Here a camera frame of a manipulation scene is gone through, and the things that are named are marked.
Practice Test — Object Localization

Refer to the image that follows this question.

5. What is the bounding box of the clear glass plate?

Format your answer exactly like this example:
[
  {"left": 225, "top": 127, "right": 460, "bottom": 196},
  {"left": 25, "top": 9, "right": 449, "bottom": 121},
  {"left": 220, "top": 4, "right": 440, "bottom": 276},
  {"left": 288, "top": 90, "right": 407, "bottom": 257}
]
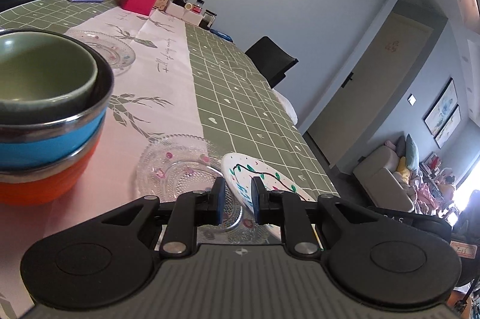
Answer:
[
  {"left": 136, "top": 134, "right": 270, "bottom": 245},
  {"left": 66, "top": 29, "right": 136, "bottom": 76}
]

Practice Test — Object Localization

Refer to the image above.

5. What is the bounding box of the white painted fruity plate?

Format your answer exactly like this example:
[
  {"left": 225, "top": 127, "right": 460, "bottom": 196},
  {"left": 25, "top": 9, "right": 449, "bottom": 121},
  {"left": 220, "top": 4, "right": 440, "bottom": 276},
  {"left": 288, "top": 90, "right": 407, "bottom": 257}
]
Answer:
[{"left": 220, "top": 152, "right": 317, "bottom": 240}]

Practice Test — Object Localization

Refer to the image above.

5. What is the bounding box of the orange steel bowl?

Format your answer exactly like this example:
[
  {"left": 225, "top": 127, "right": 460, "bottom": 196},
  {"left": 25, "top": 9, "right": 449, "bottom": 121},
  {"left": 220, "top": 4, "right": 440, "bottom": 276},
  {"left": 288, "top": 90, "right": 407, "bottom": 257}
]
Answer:
[{"left": 1, "top": 121, "right": 104, "bottom": 206}]

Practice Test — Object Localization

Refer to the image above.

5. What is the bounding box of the blue steel bowl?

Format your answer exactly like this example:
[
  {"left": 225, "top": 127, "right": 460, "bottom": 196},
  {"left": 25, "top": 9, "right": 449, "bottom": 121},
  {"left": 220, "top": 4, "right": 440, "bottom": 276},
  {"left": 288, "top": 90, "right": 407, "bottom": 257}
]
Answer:
[{"left": 1, "top": 29, "right": 114, "bottom": 171}]

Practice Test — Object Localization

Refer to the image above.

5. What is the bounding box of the green ceramic bowl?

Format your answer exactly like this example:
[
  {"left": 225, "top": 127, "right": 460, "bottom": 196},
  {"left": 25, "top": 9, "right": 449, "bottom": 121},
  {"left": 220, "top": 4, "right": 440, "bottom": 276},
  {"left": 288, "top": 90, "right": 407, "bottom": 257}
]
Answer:
[{"left": 1, "top": 31, "right": 98, "bottom": 125}]

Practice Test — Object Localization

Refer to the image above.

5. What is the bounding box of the beige sofa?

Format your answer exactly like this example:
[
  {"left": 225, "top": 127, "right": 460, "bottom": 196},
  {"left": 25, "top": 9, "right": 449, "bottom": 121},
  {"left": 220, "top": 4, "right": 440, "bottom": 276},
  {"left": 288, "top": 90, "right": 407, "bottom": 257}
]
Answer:
[{"left": 353, "top": 135, "right": 419, "bottom": 212}]

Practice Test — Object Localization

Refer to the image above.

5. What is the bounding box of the white cloth on stool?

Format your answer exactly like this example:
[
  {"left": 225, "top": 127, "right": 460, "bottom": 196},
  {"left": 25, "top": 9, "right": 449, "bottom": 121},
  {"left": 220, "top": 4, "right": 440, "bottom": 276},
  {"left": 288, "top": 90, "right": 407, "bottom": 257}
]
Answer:
[{"left": 272, "top": 89, "right": 298, "bottom": 125}]

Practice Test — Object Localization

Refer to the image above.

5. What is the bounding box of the green checked tablecloth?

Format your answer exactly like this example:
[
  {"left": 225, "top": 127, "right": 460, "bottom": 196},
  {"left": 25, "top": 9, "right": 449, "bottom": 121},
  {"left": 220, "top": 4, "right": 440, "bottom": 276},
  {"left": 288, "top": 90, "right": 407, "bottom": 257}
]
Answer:
[{"left": 0, "top": 0, "right": 339, "bottom": 308}]

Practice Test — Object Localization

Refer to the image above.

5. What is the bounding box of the cream door right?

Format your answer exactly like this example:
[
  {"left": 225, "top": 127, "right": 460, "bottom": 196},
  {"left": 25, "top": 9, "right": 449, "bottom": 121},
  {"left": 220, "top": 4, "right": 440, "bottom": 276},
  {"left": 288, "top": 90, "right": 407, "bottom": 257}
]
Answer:
[{"left": 308, "top": 13, "right": 434, "bottom": 164}]

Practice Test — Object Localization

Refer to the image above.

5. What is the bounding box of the black chair right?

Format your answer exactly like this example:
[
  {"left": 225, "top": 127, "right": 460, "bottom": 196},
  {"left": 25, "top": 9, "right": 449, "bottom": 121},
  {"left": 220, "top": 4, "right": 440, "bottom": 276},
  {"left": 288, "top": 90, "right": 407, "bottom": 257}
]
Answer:
[{"left": 245, "top": 36, "right": 299, "bottom": 88}]

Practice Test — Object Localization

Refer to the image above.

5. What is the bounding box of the blue packet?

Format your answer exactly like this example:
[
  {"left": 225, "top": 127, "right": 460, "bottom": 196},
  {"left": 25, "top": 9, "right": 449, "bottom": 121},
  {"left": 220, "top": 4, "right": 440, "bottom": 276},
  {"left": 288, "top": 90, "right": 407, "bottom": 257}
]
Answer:
[{"left": 210, "top": 28, "right": 233, "bottom": 43}]

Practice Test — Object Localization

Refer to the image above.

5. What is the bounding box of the dark glass jar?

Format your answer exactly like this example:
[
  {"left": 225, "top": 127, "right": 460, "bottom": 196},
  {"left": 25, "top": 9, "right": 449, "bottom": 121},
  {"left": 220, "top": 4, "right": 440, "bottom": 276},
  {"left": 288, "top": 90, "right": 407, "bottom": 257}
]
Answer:
[{"left": 199, "top": 9, "right": 217, "bottom": 31}]

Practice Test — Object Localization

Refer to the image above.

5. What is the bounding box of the white box on table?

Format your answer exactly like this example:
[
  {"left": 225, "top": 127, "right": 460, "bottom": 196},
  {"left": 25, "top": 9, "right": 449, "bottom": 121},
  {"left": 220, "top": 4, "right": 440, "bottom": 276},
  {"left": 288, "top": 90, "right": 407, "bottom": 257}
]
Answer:
[{"left": 165, "top": 2, "right": 203, "bottom": 26}]

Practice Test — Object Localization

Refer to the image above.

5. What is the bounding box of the small red label bottle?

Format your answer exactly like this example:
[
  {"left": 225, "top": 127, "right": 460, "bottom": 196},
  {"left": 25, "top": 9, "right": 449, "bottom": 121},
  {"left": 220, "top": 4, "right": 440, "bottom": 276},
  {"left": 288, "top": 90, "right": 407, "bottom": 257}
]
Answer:
[{"left": 191, "top": 0, "right": 204, "bottom": 14}]

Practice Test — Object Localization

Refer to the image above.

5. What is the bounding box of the black lid jar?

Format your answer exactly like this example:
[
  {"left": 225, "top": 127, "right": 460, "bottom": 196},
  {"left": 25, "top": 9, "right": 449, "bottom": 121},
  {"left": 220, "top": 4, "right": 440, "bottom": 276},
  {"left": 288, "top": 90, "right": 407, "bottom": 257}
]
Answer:
[{"left": 172, "top": 0, "right": 188, "bottom": 8}]

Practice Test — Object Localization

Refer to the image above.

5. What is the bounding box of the framed wall picture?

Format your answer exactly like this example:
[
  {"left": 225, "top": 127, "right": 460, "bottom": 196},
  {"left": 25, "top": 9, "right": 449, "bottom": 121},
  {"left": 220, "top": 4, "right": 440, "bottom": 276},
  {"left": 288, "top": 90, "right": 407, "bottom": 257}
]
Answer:
[{"left": 424, "top": 78, "right": 461, "bottom": 148}]

